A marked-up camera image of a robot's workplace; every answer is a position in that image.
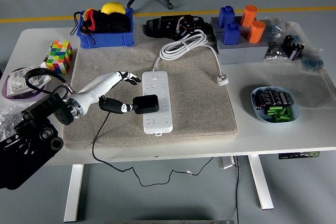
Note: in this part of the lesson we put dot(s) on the grey block base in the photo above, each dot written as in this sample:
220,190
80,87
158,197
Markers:
241,51

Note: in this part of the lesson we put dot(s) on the purple plate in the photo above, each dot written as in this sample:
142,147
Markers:
15,98

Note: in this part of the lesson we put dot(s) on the black capacitor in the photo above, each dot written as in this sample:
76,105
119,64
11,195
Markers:
257,101
288,99
282,98
265,98
273,97

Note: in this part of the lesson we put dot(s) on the clear bag of black capacitors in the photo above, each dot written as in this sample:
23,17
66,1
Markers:
294,47

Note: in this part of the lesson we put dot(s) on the clear bag of small parts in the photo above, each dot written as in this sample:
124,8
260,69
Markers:
5,124

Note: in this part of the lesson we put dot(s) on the blue plastic bin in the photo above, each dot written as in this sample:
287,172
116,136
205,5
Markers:
105,41

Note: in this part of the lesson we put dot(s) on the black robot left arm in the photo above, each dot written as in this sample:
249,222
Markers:
26,150

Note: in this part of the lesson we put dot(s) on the large empty clear bag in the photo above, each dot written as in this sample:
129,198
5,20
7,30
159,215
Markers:
302,87

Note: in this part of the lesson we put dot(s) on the silver metal bracket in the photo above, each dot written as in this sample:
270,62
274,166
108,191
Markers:
225,163

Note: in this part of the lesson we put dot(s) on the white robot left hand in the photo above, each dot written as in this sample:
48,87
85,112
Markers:
92,93

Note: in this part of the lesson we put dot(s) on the blue block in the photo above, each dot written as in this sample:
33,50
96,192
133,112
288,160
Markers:
225,15
231,35

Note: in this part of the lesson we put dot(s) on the yellow ball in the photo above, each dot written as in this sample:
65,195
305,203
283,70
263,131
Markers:
113,8

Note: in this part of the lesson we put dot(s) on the black electronic device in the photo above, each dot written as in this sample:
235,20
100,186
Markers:
168,26

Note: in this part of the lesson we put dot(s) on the light blue dish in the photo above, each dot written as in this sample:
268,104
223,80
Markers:
258,115

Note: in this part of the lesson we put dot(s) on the clear bag of screws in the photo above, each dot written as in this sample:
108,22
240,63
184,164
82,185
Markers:
275,52

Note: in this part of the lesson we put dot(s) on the colourful puzzle cube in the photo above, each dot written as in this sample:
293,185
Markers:
59,57

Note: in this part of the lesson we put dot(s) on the green cylinder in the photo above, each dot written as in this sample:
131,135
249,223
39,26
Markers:
287,117
286,110
277,118
274,110

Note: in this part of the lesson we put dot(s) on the grey-brown mat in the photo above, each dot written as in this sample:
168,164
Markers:
197,108

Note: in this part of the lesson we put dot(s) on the black table control panel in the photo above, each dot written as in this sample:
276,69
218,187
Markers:
296,155

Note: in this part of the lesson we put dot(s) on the clear bag of blue parts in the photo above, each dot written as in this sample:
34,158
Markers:
274,27
312,61

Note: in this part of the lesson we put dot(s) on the white table leg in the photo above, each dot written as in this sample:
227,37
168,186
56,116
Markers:
74,192
261,182

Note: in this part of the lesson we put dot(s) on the orange cylinder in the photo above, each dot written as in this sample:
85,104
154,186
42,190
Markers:
248,15
256,32

